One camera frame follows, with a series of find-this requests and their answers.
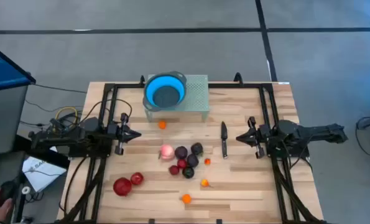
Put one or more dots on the white tape roll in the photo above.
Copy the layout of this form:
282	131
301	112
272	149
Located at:
25	190

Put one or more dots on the large orange tangerine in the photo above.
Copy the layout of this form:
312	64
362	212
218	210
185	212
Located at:
186	198

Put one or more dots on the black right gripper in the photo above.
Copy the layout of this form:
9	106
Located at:
260	135

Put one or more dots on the blue collapsible bowl grey rim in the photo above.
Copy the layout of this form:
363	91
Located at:
150	90

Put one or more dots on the small red apple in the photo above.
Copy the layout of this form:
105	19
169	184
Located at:
136	178

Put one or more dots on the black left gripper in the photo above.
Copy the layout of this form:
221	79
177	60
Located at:
120	133

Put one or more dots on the black desk bar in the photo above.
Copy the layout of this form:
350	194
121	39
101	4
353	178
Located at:
57	159

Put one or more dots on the shiny black plum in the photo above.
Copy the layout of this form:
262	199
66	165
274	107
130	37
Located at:
188	172

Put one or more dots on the yellow red pear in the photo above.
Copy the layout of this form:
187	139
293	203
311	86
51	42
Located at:
205	183

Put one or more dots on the black kitchen knife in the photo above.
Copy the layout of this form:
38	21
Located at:
224	137

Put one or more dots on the pale green perforated riser shelf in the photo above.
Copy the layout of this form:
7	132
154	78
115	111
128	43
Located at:
198	93

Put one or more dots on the dark purple plum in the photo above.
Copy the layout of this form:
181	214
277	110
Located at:
197	148
181	152
192	160

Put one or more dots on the tiny orange fruit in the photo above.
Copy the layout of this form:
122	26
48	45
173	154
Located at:
207	161

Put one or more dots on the black computer mouse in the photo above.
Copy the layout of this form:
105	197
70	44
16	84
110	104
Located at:
7	191

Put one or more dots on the small orange tangerine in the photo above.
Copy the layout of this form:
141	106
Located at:
162	124

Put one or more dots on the large red apple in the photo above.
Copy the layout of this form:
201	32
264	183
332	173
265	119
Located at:
122	186

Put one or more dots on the white printed paper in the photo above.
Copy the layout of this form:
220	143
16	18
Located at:
44	174

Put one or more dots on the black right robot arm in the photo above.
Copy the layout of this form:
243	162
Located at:
312	130

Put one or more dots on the pink peach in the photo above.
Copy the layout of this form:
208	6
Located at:
167	152

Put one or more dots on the tilted computer monitor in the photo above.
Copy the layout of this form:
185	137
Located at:
4	68

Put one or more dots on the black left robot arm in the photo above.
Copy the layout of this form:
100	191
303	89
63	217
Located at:
88	128

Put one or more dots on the small dark red plum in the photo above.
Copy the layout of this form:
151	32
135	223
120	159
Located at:
182	163
173	170

